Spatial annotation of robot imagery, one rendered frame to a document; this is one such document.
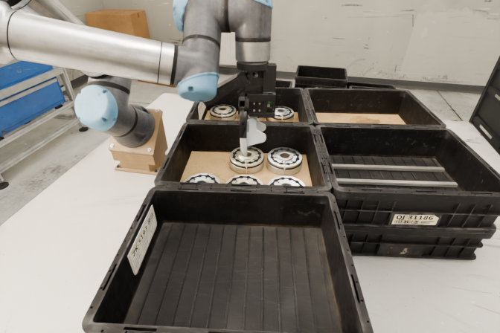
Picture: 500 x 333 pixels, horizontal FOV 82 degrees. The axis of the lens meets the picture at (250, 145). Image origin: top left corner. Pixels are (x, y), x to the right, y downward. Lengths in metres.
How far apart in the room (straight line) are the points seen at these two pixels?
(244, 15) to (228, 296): 0.53
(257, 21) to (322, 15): 3.22
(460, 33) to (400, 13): 0.69
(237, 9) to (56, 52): 0.32
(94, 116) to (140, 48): 0.38
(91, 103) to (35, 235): 0.40
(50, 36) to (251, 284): 0.55
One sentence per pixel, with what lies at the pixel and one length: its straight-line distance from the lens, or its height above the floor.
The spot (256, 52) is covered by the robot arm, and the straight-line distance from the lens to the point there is 0.60.
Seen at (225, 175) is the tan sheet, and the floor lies 0.83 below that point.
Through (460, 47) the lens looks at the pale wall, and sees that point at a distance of 4.17.
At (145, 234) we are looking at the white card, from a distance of 0.63.
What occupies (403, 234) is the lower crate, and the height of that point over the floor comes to 0.80.
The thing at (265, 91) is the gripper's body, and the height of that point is 1.11.
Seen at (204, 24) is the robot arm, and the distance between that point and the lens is 0.59.
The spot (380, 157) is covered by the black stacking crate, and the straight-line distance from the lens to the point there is 0.99.
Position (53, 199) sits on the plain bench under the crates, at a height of 0.70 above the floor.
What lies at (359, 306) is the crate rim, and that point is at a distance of 0.50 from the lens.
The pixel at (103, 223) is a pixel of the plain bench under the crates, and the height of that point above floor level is 0.70.
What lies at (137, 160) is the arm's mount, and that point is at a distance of 1.09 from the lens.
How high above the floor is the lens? 1.35
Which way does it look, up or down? 33 degrees down
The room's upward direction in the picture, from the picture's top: straight up
